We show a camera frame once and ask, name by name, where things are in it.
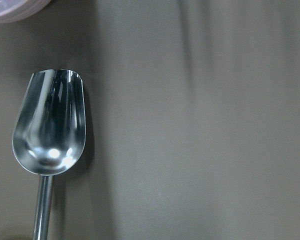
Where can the pink bowl with ice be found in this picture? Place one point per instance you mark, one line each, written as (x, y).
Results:
(16, 10)

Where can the metal scoop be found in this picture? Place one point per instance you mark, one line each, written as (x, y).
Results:
(49, 135)

